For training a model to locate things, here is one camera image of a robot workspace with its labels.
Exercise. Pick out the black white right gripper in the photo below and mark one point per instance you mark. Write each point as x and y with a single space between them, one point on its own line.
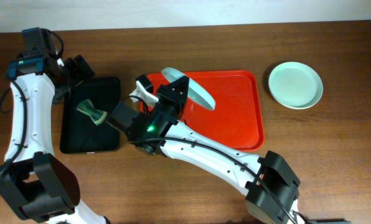
168 94

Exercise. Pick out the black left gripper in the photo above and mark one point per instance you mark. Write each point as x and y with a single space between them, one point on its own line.
74 67

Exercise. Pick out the light blue plate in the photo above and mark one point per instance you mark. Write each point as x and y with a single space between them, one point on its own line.
196 92

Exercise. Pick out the green yellow sponge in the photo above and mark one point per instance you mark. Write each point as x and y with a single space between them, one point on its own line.
87 107

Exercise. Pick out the light green plate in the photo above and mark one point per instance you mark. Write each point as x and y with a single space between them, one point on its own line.
295 85

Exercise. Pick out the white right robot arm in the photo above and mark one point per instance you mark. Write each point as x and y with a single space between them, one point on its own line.
268 183

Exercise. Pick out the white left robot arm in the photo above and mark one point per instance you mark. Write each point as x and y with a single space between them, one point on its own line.
33 182

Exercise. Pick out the black water tray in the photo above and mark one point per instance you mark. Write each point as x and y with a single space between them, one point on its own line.
79 133

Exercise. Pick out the red plastic tray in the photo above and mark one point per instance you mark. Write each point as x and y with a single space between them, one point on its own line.
236 120

